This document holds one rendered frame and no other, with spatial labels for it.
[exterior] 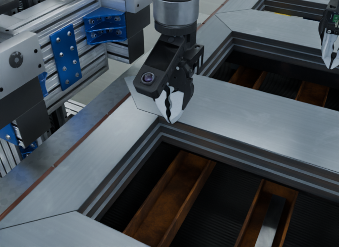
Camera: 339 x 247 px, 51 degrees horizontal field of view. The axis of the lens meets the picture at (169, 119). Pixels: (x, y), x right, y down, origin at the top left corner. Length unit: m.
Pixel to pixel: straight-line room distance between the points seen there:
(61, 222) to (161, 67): 0.28
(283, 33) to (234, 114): 0.42
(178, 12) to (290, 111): 0.34
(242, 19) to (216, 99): 0.43
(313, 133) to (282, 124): 0.06
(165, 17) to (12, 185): 0.55
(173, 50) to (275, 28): 0.58
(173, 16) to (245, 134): 0.27
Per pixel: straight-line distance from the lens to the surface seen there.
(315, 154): 0.70
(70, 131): 1.02
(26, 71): 0.82
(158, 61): 0.59
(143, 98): 0.78
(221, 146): 0.70
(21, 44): 0.79
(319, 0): 1.38
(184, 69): 0.62
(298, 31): 1.13
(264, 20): 1.17
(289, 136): 0.72
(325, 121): 0.78
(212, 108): 0.76
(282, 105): 0.80
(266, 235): 0.74
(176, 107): 0.68
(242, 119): 0.74
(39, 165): 0.94
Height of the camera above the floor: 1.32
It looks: 39 degrees down
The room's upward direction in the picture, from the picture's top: straight up
